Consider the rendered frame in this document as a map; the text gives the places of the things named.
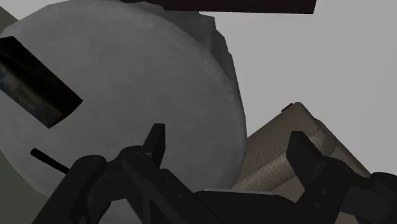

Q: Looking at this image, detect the brown fabric sofa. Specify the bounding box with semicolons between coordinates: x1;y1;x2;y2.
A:
232;101;372;224

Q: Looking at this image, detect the black pen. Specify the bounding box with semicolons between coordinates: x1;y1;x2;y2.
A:
30;148;71;175

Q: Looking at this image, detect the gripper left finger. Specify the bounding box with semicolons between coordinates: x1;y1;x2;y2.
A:
31;123;225;224

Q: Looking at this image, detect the dark robot stand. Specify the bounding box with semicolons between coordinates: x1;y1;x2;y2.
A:
119;0;317;15

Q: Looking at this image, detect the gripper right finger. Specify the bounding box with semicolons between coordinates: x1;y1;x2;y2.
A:
285;130;397;224

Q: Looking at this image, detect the black rectangular box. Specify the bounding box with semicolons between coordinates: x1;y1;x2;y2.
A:
0;36;83;129

